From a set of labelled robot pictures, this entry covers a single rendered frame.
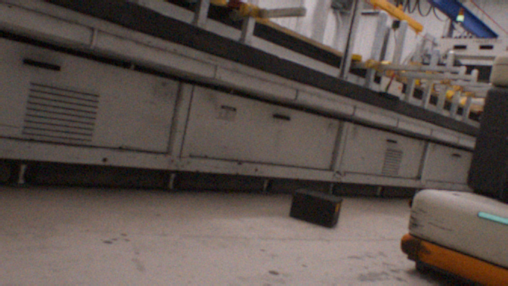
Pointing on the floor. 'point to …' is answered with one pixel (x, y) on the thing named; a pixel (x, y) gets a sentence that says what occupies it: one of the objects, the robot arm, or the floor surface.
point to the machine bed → (200, 125)
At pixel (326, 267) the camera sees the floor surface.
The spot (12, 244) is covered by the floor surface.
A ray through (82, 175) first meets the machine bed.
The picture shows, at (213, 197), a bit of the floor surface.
